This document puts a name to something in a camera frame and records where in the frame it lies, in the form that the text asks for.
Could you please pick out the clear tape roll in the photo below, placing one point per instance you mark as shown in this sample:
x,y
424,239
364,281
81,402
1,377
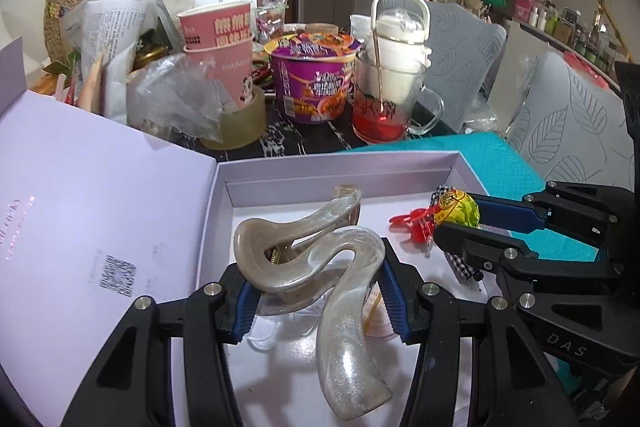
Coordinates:
x,y
240,127

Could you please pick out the pearly hair claw clip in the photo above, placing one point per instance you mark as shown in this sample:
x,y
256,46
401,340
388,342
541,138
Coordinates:
x,y
345,357

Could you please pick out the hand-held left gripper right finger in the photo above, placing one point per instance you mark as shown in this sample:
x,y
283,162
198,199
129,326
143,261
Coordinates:
x,y
395,302

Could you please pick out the purple instant noodle bowl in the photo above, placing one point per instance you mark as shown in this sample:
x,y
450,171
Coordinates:
x,y
310,92

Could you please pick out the glass mug with red drink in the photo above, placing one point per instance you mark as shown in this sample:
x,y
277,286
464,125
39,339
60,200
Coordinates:
x,y
380,122

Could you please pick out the lavender cardboard box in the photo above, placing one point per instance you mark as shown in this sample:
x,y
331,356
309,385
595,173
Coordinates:
x,y
100,187

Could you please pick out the folded printed paper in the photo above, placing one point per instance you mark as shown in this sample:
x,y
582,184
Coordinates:
x,y
110,27

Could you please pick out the teal mat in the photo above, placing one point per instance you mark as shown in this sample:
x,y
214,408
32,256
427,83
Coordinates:
x,y
495,157

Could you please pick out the pink panda paper cup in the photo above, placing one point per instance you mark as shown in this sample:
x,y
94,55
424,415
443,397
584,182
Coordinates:
x,y
225,77

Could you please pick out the crumpled clear plastic bag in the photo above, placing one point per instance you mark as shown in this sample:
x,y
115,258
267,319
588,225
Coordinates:
x,y
170,97

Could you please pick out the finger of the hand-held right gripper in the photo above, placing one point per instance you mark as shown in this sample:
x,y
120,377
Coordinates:
x,y
505,212
470,239

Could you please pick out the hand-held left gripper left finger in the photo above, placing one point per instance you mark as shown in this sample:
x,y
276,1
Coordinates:
x,y
242,312

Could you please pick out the gold-lid jar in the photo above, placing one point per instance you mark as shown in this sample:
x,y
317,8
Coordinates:
x,y
150,57

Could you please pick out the gold stirrer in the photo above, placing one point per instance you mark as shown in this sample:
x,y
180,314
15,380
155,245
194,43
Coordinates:
x,y
377,72

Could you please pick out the lollipop clip with checkered bow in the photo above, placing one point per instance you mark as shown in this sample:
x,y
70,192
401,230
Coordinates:
x,y
457,207

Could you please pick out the grey leaf-pattern chair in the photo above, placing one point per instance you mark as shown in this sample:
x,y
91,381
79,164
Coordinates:
x,y
465,52
575,122

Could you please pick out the clear hair clip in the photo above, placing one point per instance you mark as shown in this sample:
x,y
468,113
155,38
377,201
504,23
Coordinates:
x,y
265,337

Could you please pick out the row of cosmetic bottles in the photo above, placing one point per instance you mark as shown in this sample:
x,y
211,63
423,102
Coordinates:
x,y
575,32

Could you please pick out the red hair clip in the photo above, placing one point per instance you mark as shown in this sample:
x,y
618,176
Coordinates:
x,y
422,232

